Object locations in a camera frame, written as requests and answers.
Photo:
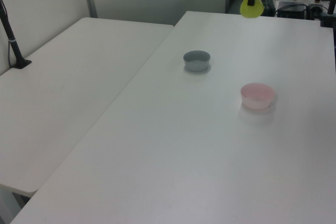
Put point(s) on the pink bowl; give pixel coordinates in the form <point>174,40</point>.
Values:
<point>257,96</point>

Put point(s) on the black electronics box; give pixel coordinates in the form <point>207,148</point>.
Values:
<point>292,10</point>

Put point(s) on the black clamp stand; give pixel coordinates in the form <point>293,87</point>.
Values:
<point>328,15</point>

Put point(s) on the black camera stand pole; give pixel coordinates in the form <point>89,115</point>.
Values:
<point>11,40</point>

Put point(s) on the grey bowl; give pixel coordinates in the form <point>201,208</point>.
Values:
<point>196,61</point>

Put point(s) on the black box with green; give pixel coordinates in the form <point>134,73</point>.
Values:
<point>269,5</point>

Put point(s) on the green pear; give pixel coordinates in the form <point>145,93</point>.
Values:
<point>258,10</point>

